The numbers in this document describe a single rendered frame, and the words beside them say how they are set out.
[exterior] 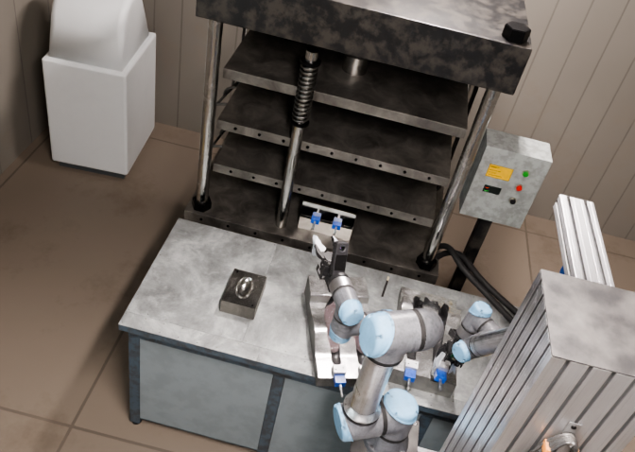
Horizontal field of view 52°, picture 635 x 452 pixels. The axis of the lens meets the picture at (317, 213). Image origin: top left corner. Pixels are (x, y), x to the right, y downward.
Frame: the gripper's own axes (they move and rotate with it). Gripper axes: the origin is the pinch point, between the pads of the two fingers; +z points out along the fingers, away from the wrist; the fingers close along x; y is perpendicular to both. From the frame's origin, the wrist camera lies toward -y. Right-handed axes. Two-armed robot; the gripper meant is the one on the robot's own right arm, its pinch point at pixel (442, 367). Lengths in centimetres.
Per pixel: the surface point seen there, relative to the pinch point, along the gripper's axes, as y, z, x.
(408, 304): -29.2, -1.2, -15.8
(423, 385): 1.4, 11.1, -2.9
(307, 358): 0, 21, -50
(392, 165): -73, -40, -42
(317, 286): -29, 7, -55
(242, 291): -22, 19, -85
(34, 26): -207, 24, -279
